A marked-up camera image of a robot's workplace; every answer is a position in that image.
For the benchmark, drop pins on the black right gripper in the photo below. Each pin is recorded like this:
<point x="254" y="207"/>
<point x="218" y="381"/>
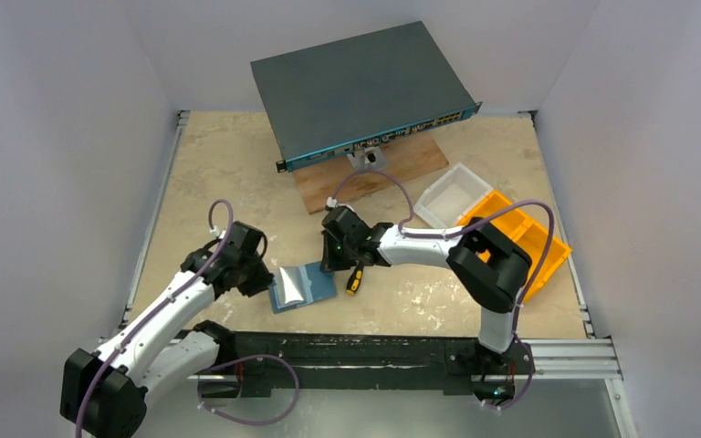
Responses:
<point x="336" y="255"/>

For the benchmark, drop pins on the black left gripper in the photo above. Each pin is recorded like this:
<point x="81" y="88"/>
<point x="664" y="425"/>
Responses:
<point x="262" y="279"/>

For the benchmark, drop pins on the blue card holder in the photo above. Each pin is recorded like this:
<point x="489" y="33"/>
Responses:
<point x="300" y="286"/>

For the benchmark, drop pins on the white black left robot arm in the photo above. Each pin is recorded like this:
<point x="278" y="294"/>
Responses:
<point x="107" y="392"/>

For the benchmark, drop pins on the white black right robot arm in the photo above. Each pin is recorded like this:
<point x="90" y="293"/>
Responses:
<point x="490" y="266"/>

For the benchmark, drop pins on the brown wooden board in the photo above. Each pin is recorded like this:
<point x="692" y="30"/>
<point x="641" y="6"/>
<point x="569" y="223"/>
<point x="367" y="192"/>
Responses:
<point x="404" y="159"/>

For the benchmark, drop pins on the clear plastic bin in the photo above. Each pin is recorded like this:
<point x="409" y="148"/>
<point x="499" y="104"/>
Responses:
<point x="451" y="196"/>

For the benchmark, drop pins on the yellow black handled screwdriver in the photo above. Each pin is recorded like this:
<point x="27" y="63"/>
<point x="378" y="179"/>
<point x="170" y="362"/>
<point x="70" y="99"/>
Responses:
<point x="354" y="281"/>

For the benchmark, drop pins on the small grey metal bracket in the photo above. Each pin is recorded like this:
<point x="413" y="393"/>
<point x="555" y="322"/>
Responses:
<point x="368" y="159"/>

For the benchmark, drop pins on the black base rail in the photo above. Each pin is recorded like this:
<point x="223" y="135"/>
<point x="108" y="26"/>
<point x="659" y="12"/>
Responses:
<point x="258" y="363"/>

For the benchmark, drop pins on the grey network switch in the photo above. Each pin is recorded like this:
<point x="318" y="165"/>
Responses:
<point x="360" y="92"/>

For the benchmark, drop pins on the aluminium frame rail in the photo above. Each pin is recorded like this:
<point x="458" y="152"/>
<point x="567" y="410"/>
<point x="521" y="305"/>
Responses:
<point x="575" y="359"/>

